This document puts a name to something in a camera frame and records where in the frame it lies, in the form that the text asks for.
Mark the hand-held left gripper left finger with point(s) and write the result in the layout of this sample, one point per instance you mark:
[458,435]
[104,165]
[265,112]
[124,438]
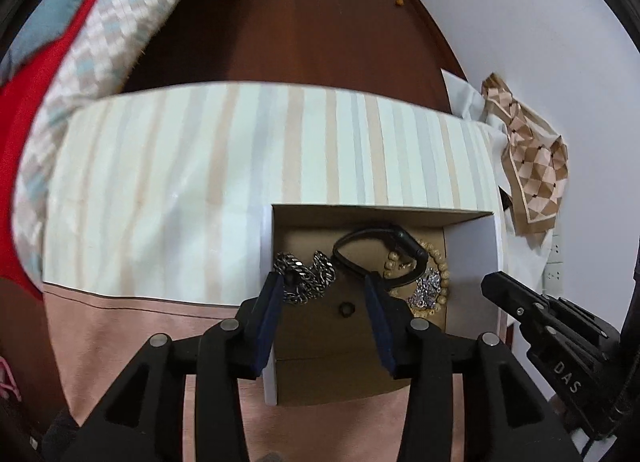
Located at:
[267,327]

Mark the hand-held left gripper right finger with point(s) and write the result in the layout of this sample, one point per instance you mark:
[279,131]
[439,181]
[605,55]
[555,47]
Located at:
[380,332]

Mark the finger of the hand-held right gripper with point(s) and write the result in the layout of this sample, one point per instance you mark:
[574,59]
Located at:
[510,294]

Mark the white cardboard box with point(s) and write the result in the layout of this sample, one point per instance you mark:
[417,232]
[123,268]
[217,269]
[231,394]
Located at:
[470,262]

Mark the black smart band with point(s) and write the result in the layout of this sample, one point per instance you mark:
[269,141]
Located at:
[405,242]

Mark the pile of cloth and boxes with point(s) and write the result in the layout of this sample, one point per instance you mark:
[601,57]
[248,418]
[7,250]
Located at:
[525,252]

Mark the brown diamond pattern scarf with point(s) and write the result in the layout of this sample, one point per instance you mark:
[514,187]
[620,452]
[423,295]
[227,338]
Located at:
[535,167]

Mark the pink striped table mat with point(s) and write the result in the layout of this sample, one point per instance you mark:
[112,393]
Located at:
[175,182]

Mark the dark fleece clothing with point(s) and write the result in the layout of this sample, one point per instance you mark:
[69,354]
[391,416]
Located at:
[62,437]

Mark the red blanket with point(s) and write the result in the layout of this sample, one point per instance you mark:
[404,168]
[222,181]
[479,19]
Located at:
[15,182]

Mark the checked quilt with red blanket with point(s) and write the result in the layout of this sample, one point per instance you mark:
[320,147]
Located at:
[125,17]

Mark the white wall socket strip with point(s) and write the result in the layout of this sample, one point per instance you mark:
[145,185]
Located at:
[554,262]

